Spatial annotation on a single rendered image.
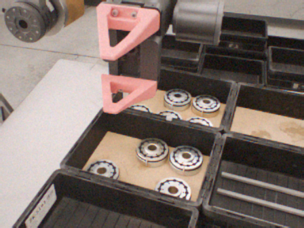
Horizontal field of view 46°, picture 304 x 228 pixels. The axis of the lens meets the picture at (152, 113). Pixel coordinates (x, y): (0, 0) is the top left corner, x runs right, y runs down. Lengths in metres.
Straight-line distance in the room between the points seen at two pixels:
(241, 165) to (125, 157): 0.37
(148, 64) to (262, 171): 0.82
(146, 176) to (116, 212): 0.15
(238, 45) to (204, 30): 2.06
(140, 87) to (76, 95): 1.26
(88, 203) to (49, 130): 0.52
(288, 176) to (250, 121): 0.27
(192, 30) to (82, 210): 0.69
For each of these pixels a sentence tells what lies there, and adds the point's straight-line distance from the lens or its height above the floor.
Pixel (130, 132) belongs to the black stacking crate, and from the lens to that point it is 1.22.
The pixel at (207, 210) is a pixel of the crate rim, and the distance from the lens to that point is 0.92.
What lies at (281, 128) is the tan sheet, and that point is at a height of 0.83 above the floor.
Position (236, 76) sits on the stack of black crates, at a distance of 2.45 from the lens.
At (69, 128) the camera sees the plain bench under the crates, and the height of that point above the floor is 0.70.
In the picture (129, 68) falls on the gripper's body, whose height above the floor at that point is 1.42.
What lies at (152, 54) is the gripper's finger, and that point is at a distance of 0.41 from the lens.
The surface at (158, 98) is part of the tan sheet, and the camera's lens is 1.40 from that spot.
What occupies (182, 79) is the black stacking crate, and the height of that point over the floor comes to 0.90.
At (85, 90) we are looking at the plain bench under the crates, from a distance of 1.69.
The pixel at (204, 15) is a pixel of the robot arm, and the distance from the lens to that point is 0.47.
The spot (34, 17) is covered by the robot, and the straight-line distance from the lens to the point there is 1.28.
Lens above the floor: 1.66
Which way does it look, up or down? 39 degrees down
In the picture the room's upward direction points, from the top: 1 degrees clockwise
